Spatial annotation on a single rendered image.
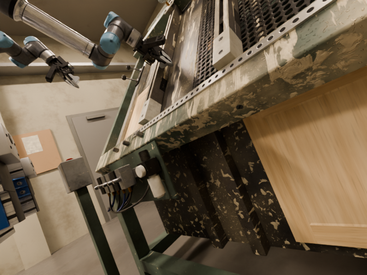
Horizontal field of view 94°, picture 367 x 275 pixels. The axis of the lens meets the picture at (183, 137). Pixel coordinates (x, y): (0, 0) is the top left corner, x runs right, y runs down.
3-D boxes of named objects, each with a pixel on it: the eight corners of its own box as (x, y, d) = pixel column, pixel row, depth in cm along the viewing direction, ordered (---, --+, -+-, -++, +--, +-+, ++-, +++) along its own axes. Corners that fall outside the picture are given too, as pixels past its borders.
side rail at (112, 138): (114, 161, 130) (100, 156, 124) (146, 65, 185) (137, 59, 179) (118, 159, 126) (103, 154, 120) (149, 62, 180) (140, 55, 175)
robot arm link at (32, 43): (26, 48, 104) (37, 39, 106) (42, 62, 107) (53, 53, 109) (18, 41, 97) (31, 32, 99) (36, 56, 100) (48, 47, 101)
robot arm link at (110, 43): (111, 63, 80) (118, 49, 85) (120, 47, 72) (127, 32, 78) (93, 52, 76) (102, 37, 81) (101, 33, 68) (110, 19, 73)
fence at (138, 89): (120, 149, 110) (114, 147, 108) (151, 56, 157) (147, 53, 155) (124, 147, 106) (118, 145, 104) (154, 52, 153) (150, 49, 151)
